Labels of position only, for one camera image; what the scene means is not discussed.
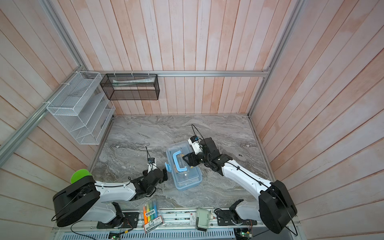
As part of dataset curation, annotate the blue plastic tool box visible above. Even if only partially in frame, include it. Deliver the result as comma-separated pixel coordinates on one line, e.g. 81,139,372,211
165,141,203,191

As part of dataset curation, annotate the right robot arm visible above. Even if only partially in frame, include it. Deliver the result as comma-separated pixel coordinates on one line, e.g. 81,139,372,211
183,136,298,234

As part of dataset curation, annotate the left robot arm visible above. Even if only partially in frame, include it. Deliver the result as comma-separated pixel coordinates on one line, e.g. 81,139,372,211
51,167,168,228

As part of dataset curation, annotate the highlighter marker pack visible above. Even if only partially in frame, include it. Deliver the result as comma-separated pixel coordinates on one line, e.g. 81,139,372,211
143,199,164,234

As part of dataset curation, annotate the white green electronic box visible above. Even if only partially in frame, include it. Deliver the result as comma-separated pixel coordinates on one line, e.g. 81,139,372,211
196,209,210,232

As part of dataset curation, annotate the green plastic cup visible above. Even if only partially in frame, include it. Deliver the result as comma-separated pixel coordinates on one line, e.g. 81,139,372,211
71,169,92,184

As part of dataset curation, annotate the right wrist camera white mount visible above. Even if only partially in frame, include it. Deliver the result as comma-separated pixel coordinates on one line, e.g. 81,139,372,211
188,136,203,155

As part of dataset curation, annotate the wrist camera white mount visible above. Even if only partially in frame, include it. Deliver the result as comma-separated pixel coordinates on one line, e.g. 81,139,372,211
148,157,158,173
188,136,203,155

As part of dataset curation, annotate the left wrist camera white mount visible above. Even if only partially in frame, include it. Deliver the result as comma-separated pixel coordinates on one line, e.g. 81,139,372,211
148,157,158,173

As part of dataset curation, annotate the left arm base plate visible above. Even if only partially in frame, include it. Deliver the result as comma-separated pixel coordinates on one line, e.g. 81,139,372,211
97,212,140,229

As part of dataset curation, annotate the aluminium front rail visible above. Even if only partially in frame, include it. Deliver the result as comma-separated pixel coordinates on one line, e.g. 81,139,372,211
49,209,306,240

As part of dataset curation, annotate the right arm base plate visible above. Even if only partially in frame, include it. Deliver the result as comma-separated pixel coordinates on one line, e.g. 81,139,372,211
214,209,258,226

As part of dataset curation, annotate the black wire mesh basket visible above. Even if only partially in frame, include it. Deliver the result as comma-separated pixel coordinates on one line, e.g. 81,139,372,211
100,73,160,101

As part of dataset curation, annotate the white wire mesh shelf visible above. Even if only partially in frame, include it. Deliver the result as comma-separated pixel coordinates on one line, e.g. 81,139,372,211
47,72,115,145

